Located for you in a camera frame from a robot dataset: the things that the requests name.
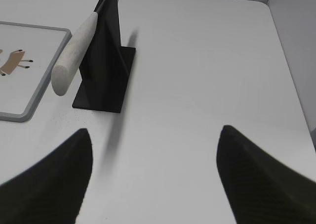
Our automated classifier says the black knife stand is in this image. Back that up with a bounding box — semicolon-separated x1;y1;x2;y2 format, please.
72;0;136;113

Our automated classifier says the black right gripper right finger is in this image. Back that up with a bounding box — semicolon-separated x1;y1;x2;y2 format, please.
216;125;316;224

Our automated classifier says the white grey-rimmed cutting board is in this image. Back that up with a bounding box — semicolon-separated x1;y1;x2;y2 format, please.
0;21;72;123

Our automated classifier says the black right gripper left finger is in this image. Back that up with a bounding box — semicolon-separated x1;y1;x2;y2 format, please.
0;129;93;224

